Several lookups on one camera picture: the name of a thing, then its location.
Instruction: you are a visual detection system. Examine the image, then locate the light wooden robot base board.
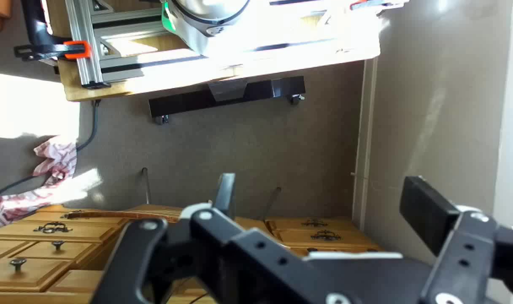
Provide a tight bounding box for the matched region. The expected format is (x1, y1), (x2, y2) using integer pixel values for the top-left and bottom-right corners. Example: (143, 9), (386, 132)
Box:
(55, 0), (381, 103)

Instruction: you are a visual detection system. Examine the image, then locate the black metal bar with bolts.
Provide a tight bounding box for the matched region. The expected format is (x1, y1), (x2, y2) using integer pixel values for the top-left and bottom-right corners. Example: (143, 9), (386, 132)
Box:
(147, 75), (307, 125)

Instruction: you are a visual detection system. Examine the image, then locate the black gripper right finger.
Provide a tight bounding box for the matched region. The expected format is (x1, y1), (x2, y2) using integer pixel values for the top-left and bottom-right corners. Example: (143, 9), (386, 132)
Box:
(398, 174), (513, 304)

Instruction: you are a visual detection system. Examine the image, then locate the black clamp orange trigger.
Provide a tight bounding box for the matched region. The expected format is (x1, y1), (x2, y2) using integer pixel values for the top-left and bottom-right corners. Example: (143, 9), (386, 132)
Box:
(12, 0), (94, 64)

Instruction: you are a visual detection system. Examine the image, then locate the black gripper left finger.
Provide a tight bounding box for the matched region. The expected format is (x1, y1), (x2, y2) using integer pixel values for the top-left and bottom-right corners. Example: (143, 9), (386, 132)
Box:
(89, 173), (354, 304)

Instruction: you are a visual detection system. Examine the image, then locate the aluminium extrusion frame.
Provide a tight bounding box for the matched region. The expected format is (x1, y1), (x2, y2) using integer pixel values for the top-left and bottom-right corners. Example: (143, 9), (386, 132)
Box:
(64, 0), (202, 90)

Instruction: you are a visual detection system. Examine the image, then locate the red white cloth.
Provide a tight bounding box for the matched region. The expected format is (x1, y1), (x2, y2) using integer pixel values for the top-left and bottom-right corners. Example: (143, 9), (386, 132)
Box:
(0, 134), (103, 233)

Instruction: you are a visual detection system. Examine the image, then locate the black floor cable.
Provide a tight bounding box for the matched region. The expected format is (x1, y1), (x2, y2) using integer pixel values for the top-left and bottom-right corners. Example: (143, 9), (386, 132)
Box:
(0, 100), (101, 196)

